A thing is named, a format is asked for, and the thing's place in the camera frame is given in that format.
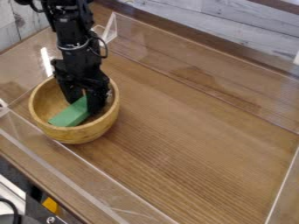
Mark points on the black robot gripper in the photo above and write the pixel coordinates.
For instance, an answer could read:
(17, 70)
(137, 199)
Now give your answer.
(78, 76)

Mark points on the green rectangular block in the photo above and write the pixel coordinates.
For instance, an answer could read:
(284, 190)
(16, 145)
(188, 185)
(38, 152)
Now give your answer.
(72, 115)

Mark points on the brown wooden bowl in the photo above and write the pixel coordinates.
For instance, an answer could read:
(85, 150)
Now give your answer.
(46, 102)

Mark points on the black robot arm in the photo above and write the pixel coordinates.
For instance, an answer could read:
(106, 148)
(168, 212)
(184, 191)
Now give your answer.
(70, 20)

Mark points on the yellow label tag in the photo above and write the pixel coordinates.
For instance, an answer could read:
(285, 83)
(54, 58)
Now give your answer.
(50, 205)

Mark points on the clear acrylic corner bracket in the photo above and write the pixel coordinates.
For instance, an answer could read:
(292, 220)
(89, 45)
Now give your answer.
(106, 32)

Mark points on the clear acrylic tray wall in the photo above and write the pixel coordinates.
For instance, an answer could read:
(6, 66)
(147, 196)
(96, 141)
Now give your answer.
(85, 191)

